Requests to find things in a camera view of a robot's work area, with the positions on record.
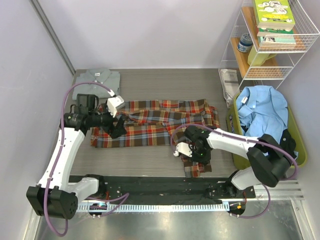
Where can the green top book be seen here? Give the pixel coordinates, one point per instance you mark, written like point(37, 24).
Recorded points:
point(273, 14)

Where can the black garment in basket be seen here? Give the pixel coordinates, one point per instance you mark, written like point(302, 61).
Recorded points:
point(288, 143)

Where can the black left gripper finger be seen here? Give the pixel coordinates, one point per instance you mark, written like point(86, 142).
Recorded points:
point(120, 123)
point(116, 132)

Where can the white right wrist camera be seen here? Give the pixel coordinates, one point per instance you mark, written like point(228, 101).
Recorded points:
point(183, 148)

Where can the red brown plaid shirt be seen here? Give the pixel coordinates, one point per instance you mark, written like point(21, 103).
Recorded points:
point(156, 123)

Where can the white wire shelf rack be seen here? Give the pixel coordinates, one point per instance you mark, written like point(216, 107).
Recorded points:
point(285, 51)

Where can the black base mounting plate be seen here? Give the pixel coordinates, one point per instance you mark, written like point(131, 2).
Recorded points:
point(144, 190)

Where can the clear plastic bag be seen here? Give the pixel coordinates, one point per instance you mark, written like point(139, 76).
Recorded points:
point(229, 83)

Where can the aluminium frame rail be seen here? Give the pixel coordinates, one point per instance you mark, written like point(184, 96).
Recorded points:
point(285, 190)

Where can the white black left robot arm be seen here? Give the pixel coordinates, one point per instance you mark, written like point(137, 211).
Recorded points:
point(53, 196)

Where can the light blue shirt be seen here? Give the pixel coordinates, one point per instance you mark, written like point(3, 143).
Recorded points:
point(262, 110)

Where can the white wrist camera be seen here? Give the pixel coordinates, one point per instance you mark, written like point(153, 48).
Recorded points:
point(183, 148)
point(114, 103)

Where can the grey wall corner strip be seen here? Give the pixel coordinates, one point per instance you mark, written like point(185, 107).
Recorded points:
point(52, 34)

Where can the yellow green cloth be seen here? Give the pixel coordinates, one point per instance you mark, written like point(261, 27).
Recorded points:
point(258, 59)

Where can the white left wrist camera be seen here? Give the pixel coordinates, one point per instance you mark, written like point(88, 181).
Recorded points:
point(114, 103)

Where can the white slotted cable duct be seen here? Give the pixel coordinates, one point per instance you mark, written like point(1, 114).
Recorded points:
point(97, 207)

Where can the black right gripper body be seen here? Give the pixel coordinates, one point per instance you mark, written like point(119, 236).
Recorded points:
point(203, 155)

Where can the blue white jar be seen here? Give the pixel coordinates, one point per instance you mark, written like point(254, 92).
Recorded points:
point(245, 43)

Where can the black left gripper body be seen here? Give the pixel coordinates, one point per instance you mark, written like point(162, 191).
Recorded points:
point(105, 120)

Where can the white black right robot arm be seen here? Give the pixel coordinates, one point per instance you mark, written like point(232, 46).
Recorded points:
point(268, 162)

